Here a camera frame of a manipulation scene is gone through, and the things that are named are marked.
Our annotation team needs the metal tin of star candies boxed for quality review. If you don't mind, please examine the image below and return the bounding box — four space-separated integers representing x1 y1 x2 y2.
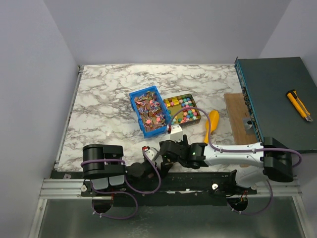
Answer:
163 94 201 127

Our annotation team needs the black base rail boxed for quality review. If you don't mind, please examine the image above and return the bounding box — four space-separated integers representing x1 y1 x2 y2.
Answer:
81 170 257 207

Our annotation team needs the dark green box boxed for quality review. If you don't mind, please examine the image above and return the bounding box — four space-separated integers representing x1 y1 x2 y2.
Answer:
234 57 317 154

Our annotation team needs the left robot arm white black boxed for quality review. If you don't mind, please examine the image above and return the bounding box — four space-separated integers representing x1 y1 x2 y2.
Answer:
80 144 173 196

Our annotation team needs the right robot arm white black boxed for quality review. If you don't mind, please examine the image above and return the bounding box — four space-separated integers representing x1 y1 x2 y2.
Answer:
159 136 293 194

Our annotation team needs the wooden board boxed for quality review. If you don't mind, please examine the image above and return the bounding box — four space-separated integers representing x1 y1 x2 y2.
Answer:
223 93 261 168

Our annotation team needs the blue plastic candy bin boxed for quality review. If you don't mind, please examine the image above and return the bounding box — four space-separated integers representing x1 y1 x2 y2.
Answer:
129 86 171 138

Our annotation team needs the yellow plastic scoop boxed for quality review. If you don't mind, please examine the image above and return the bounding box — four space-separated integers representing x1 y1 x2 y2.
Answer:
204 110 219 144

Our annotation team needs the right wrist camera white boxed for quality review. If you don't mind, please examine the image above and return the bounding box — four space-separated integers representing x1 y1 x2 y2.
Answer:
169 124 183 142

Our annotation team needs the yellow utility knife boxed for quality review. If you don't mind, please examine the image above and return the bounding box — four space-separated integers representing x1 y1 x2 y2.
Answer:
286 89 313 122

